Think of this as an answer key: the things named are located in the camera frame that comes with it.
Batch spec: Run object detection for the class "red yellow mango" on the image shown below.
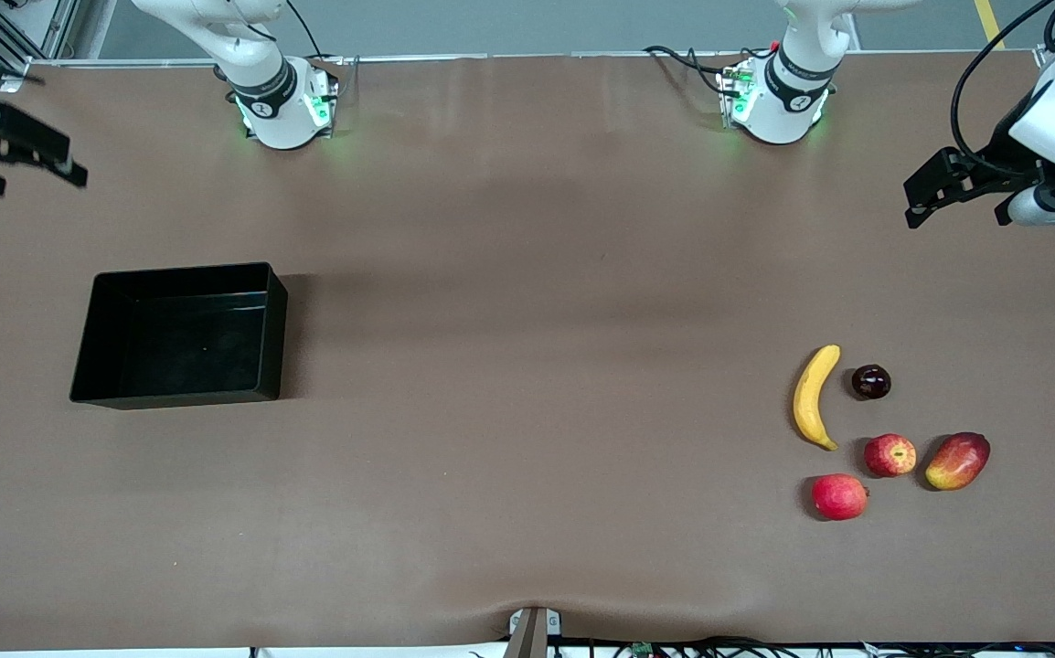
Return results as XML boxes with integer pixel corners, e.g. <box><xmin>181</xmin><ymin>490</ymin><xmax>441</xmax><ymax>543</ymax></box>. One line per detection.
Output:
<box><xmin>924</xmin><ymin>431</ymin><xmax>992</xmax><ymax>493</ymax></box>

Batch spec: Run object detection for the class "yellow banana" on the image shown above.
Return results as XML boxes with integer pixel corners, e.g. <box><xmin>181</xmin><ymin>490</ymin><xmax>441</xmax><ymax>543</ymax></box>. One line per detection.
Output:
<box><xmin>793</xmin><ymin>344</ymin><xmax>842</xmax><ymax>452</ymax></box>

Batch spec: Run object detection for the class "black plastic tray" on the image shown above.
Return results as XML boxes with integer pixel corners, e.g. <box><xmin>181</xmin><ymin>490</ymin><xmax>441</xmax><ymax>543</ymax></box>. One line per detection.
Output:
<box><xmin>69</xmin><ymin>262</ymin><xmax>289</xmax><ymax>410</ymax></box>

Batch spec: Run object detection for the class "silver table edge rail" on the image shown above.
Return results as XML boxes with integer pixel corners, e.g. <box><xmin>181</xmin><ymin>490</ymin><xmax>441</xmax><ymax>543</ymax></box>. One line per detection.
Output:
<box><xmin>0</xmin><ymin>48</ymin><xmax>1040</xmax><ymax>69</ymax></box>

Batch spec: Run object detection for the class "dark purple plum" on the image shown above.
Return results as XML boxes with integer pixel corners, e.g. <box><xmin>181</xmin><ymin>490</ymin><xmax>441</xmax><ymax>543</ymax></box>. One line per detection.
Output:
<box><xmin>850</xmin><ymin>364</ymin><xmax>892</xmax><ymax>401</ymax></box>

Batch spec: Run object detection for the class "black base cable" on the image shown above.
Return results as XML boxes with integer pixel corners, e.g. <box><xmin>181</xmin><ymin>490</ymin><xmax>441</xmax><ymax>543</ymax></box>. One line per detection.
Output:
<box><xmin>644</xmin><ymin>44</ymin><xmax>741</xmax><ymax>97</ymax></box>
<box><xmin>285</xmin><ymin>0</ymin><xmax>359</xmax><ymax>101</ymax></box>

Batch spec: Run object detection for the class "black right base cable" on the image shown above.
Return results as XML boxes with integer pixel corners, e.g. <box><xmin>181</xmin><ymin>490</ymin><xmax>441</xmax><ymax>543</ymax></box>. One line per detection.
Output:
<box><xmin>285</xmin><ymin>0</ymin><xmax>359</xmax><ymax>101</ymax></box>

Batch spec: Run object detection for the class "red yellow apple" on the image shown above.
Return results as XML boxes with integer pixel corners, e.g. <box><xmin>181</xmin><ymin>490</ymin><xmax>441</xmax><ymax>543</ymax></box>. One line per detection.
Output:
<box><xmin>863</xmin><ymin>433</ymin><xmax>919</xmax><ymax>479</ymax></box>

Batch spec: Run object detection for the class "brown table mat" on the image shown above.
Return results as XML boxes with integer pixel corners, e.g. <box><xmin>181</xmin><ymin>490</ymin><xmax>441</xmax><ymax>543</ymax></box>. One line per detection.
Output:
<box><xmin>0</xmin><ymin>50</ymin><xmax>1055</xmax><ymax>652</ymax></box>

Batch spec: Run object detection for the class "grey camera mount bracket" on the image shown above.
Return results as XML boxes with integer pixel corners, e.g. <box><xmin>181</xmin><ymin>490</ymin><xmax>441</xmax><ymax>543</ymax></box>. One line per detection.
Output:
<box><xmin>507</xmin><ymin>606</ymin><xmax>563</xmax><ymax>658</ymax></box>

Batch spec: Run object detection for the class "red pomegranate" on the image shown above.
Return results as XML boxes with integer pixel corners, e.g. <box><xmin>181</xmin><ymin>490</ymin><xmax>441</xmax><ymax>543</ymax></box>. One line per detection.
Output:
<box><xmin>811</xmin><ymin>472</ymin><xmax>870</xmax><ymax>522</ymax></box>

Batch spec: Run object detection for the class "black left base cable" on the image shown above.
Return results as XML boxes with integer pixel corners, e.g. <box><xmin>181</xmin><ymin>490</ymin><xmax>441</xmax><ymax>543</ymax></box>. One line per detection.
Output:
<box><xmin>644</xmin><ymin>44</ymin><xmax>741</xmax><ymax>97</ymax></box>

